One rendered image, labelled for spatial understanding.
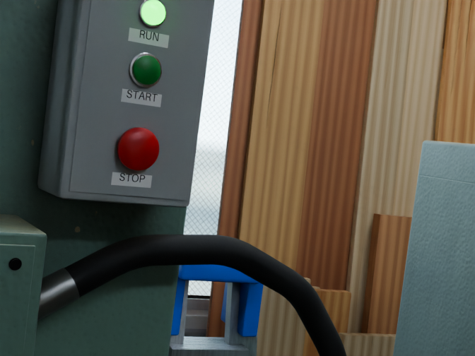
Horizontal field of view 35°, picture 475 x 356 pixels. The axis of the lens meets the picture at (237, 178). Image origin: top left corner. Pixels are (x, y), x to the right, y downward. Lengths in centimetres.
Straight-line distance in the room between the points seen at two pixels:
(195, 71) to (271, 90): 146
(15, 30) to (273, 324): 145
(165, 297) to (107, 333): 6
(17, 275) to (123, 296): 14
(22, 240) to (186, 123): 14
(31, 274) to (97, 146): 10
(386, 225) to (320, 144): 29
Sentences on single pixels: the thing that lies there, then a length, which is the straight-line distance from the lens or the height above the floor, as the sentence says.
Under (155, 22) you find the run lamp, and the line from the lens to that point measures 53.
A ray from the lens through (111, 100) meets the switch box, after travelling 52.
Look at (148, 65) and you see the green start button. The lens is 52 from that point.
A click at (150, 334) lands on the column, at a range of 63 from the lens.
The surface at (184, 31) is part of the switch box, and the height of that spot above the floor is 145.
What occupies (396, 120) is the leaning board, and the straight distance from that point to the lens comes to 220.
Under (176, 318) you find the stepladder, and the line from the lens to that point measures 136.
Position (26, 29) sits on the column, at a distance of 57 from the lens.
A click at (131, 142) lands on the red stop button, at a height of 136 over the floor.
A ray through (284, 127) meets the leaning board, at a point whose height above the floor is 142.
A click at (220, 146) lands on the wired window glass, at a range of 218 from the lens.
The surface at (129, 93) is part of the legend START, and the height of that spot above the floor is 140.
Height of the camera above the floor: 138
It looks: 3 degrees down
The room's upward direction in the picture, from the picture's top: 7 degrees clockwise
